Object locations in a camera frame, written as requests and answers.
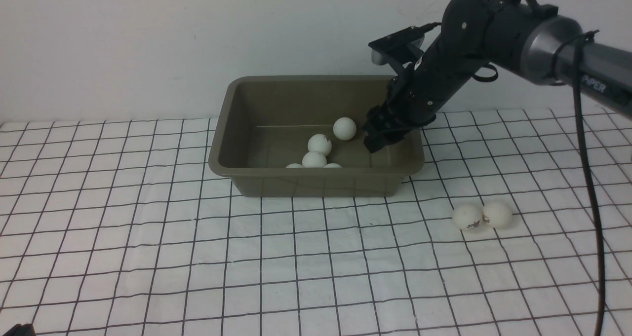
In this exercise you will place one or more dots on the white black grid tablecloth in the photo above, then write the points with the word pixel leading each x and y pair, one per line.
pixel 120 229

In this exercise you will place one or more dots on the black object at corner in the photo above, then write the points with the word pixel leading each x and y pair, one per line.
pixel 26 329

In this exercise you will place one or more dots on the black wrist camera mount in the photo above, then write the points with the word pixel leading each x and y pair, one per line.
pixel 401 47

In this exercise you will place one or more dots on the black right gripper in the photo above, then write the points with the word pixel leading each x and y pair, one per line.
pixel 416 96

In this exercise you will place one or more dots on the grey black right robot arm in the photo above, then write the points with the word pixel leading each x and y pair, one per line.
pixel 534 42

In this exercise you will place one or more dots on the olive green plastic bin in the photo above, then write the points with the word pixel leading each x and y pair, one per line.
pixel 266 122

